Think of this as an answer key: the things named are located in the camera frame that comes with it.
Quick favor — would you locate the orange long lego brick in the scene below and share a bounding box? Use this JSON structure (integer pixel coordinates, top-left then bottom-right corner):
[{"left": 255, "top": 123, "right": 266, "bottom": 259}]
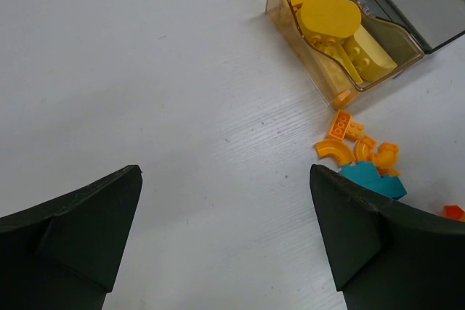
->
[{"left": 325, "top": 110, "right": 352, "bottom": 142}]

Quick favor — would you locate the small orange lego stud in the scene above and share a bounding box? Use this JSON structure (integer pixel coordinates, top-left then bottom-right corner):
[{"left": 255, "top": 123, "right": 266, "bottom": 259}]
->
[{"left": 440, "top": 205, "right": 465, "bottom": 222}]

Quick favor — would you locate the orange curved lego piece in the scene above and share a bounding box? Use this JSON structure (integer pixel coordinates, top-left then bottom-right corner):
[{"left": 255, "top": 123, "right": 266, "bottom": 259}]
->
[{"left": 314, "top": 139, "right": 355, "bottom": 167}]

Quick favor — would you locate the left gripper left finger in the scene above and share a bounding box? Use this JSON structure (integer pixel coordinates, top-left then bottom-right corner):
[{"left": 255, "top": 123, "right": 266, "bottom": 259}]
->
[{"left": 1, "top": 165, "right": 142, "bottom": 309}]

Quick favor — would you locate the yellow face lego piece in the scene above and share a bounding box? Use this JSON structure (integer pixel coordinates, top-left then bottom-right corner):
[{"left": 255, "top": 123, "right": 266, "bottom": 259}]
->
[{"left": 342, "top": 25, "right": 397, "bottom": 82}]

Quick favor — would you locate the orange arch lego piece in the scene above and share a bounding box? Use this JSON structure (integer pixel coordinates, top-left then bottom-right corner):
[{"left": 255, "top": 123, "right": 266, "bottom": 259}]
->
[{"left": 353, "top": 135, "right": 400, "bottom": 176}]

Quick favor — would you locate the small orange lego brick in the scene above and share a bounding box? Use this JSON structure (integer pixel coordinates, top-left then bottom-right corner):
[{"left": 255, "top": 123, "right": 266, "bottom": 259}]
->
[{"left": 345, "top": 121, "right": 365, "bottom": 142}]

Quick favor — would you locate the yellow peacock rounded lego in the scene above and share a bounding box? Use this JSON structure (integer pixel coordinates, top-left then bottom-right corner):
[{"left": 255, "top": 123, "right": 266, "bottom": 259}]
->
[{"left": 296, "top": 0, "right": 362, "bottom": 46}]

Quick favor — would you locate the orange transparent container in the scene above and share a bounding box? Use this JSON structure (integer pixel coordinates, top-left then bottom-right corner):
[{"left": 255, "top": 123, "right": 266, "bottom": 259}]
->
[{"left": 266, "top": 0, "right": 425, "bottom": 110}]

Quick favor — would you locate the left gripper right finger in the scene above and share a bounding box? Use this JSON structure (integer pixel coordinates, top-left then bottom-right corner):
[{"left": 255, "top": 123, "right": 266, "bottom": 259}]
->
[{"left": 310, "top": 164, "right": 464, "bottom": 309}]

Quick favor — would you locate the teal cross lego brick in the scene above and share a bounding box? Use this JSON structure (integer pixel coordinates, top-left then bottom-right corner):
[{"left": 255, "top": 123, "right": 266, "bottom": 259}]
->
[{"left": 339, "top": 161, "right": 407, "bottom": 200}]

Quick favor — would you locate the translucent yellow lego brick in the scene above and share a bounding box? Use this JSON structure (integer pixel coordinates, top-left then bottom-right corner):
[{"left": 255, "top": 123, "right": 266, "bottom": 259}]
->
[{"left": 316, "top": 43, "right": 363, "bottom": 95}]

